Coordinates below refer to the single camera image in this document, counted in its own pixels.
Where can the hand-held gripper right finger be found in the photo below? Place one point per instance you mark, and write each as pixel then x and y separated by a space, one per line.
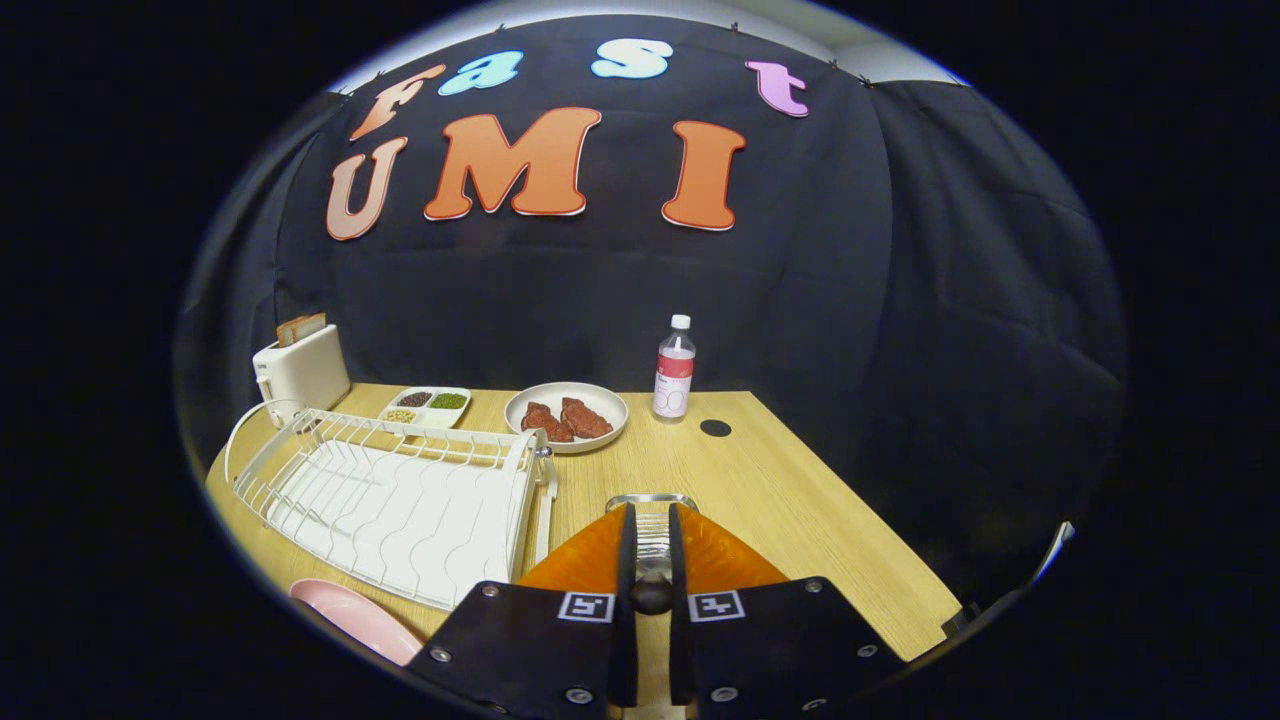
pixel 770 650

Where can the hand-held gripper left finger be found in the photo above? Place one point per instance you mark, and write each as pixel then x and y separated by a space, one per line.
pixel 530 650

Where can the pink plate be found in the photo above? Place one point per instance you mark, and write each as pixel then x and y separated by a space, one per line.
pixel 350 615

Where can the white plate with meat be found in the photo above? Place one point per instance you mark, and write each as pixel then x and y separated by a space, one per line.
pixel 605 400

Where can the red meat piece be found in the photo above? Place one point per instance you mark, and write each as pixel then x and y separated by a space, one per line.
pixel 585 418
pixel 545 422

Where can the black table grommet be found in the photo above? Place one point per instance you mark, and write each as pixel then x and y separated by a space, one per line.
pixel 715 428

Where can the white divided bean tray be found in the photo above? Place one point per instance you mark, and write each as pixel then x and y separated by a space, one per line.
pixel 425 410

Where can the clear bottle red label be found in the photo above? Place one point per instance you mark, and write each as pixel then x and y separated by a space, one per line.
pixel 674 375

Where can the white toaster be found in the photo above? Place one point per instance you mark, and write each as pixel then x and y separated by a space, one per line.
pixel 305 375

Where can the toasted bread slice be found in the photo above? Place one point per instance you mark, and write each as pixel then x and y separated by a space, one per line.
pixel 314 324
pixel 290 331

